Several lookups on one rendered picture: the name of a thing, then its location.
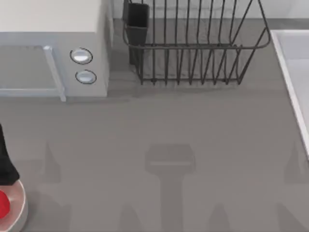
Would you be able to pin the round silver microwave knob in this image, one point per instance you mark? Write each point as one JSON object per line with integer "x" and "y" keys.
{"x": 85, "y": 76}
{"x": 81, "y": 56}

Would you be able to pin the black cutlery holder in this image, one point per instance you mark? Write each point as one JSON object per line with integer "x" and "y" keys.
{"x": 137, "y": 24}

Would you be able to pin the pale microwave oven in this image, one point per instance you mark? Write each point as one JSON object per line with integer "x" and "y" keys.
{"x": 48, "y": 21}

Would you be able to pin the white sink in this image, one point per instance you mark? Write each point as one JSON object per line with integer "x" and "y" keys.
{"x": 293, "y": 67}

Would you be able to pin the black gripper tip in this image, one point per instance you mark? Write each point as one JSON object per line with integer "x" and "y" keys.
{"x": 6, "y": 164}

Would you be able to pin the grey plate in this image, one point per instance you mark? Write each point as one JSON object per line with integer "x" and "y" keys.
{"x": 17, "y": 200}

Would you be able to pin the red apple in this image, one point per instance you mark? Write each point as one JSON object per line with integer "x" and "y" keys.
{"x": 3, "y": 204}

